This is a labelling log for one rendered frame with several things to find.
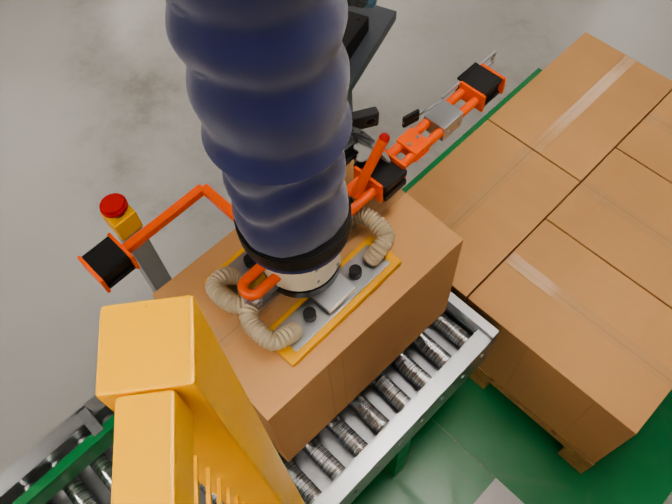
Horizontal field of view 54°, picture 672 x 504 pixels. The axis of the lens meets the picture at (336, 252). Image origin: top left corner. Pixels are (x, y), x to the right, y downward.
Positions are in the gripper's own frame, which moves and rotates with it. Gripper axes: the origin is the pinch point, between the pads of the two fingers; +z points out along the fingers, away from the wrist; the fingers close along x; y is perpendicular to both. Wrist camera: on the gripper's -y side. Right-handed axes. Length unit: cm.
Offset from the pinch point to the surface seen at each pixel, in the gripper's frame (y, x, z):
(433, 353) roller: 3, -67, 24
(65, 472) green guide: 99, -59, -22
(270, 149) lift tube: 35, 46, 9
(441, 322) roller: -6, -66, 19
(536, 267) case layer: -41, -67, 28
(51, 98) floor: 15, -121, -207
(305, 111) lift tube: 30, 52, 11
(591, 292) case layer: -45, -67, 45
